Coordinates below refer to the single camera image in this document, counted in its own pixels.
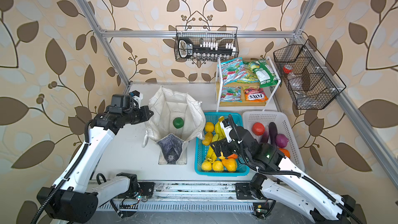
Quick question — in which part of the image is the yellow banana bunch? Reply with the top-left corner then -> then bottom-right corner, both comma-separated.
202,116 -> 226,163

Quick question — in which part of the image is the teal candy bag shelf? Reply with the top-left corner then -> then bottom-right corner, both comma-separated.
220,87 -> 241,102
221,58 -> 247,85

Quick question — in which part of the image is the green lime fruit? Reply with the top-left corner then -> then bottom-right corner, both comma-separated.
173,117 -> 184,129

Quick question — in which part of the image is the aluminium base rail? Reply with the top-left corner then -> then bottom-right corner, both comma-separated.
113,180 -> 272,213

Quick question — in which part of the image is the black wire basket right wall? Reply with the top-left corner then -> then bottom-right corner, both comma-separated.
273,39 -> 346,110

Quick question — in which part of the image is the black wire basket wall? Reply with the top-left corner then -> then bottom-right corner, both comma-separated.
174,25 -> 239,62
273,39 -> 346,110

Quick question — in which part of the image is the orange bell pepper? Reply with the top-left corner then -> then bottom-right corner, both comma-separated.
279,148 -> 291,158

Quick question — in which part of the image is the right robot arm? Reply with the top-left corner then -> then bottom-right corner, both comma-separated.
210,127 -> 361,224

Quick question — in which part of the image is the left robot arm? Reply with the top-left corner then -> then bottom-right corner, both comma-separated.
31,90 -> 153,224

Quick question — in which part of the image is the teal plastic basket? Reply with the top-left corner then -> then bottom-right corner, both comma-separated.
194,111 -> 250,177

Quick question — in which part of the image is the purple eggplant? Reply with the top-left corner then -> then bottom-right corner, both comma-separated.
260,122 -> 278,148

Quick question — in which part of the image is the white fabric grocery bag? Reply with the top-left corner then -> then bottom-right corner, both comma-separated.
142,87 -> 206,165

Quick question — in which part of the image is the red Fox's candy bag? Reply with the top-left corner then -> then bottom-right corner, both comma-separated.
243,87 -> 268,103

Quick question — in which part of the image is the red tomato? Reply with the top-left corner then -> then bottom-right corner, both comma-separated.
251,122 -> 265,136

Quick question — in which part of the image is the yellow pear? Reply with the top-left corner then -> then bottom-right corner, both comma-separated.
221,158 -> 237,172

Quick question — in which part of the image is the green snack bag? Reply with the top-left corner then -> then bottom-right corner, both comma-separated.
249,60 -> 278,88

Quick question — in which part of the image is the teal candy bag top shelf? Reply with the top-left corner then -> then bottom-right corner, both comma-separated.
221,58 -> 247,85

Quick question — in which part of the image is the white wire shelf rack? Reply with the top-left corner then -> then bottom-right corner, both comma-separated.
215,56 -> 282,113

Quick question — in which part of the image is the plastic bottle red cap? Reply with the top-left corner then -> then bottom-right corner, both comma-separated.
283,64 -> 303,90

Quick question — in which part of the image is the teal candy bag lower shelf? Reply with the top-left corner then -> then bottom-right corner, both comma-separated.
220,87 -> 241,102

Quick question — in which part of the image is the purple onion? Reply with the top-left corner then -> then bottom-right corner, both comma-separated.
275,134 -> 289,148

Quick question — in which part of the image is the orange fruit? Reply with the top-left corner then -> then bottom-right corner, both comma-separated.
227,154 -> 238,159

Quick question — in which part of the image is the black wire basket back wall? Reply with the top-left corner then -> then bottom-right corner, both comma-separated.
174,25 -> 239,62

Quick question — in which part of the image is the black tool set in basket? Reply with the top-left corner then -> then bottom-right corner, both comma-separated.
174,37 -> 238,60

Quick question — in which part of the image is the white plastic basket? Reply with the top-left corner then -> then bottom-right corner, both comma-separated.
243,111 -> 305,171

